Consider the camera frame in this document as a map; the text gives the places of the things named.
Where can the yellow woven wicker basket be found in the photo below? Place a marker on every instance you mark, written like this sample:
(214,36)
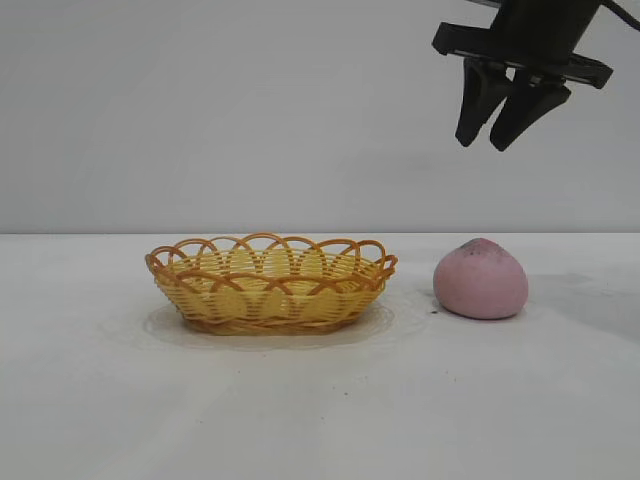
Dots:
(270,300)

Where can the pink peach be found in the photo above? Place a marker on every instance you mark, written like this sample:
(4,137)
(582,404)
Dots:
(480,287)

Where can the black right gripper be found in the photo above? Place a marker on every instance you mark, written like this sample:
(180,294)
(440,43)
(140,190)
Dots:
(535,30)

